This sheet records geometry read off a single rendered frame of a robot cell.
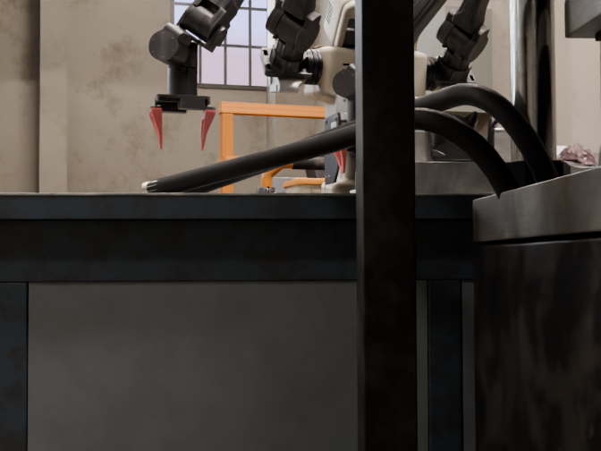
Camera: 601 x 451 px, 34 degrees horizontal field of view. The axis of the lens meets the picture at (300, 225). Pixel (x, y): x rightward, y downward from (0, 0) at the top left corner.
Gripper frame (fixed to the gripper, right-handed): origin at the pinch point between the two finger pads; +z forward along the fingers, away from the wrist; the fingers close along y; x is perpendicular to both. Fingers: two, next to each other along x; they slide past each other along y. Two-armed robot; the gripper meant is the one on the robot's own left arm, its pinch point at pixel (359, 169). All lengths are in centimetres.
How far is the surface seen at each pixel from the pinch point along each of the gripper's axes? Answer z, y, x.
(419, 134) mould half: -2.2, -5.6, -42.7
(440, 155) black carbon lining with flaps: 1.6, -2.6, -45.0
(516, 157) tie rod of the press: 6, -10, -84
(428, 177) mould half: 6, -9, -55
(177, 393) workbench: 39, -50, -56
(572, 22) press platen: -11, -6, -91
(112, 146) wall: -117, 67, 978
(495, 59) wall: -137, 294, 474
